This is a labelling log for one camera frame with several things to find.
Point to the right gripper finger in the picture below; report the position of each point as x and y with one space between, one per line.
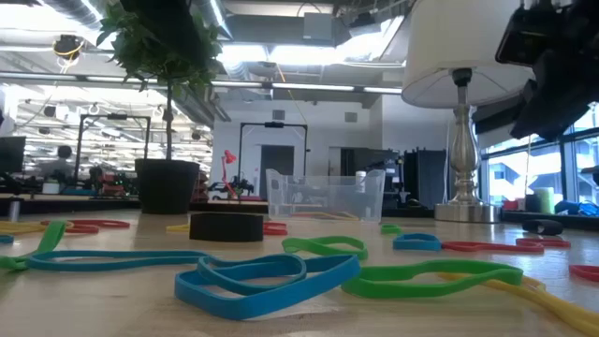
552 119
498 117

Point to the blue rubber band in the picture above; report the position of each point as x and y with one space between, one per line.
262 306
5 239
416 246
33 262

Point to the green rubber band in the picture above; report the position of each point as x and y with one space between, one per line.
287 245
49 236
355 285
390 229

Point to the yellow rubber band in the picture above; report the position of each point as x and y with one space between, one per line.
177 229
561 311
23 228

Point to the clear plastic bin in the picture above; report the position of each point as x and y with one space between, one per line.
299 187

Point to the green cylinder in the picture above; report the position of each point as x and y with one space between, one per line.
545 201

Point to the silver lamp white shade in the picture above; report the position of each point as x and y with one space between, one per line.
461 37

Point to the small red container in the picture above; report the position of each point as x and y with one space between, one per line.
511 205

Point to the blue bag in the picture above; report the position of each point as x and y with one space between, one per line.
578 208

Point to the black cabinet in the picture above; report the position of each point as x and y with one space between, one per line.
426 178

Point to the white cup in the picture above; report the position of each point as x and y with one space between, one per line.
360 180

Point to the grey ceiling box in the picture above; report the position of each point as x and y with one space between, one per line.
318 25

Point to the grey door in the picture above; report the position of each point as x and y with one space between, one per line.
276 171

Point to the red desk lamp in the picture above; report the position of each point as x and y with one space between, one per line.
229 156

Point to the green plant black pot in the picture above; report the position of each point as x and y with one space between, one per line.
166 187

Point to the person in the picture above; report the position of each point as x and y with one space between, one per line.
61 164

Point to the black monitor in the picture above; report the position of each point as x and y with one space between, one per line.
11 154

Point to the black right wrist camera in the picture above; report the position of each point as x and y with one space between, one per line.
524 37

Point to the black gantry frame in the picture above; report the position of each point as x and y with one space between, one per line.
273 124
114 116

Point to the black aluminium table frame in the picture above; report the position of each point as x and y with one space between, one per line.
70 203

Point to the silver metal post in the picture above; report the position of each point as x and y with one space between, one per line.
14 209

